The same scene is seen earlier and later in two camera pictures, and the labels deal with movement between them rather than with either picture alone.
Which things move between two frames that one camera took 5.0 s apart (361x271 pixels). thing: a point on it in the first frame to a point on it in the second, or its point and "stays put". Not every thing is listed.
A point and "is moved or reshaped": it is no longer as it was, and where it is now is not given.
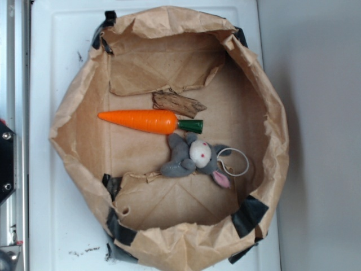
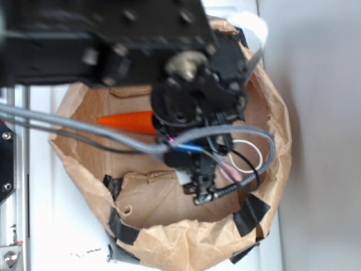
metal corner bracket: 8,256 stays put
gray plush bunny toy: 190,154 is moved or reshaped
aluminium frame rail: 14,113 stays put
